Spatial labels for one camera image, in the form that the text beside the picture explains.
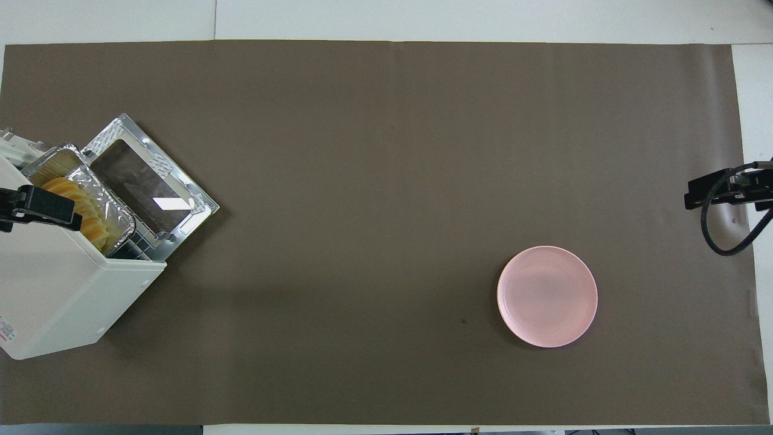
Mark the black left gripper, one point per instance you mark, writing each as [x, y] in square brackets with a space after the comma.
[9, 208]

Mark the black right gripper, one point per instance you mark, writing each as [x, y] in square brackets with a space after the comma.
[755, 187]

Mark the yellow sliced bread loaf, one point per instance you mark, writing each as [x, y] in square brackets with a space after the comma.
[90, 220]

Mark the aluminium foil tray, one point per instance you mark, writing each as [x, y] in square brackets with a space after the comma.
[118, 217]

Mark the cream toaster oven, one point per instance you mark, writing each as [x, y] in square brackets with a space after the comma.
[60, 290]

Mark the silver glass oven door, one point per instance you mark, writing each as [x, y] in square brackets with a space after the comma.
[139, 181]

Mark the pink round plate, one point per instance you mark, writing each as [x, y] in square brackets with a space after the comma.
[546, 296]

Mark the brown table mat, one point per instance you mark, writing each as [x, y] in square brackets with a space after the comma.
[362, 332]

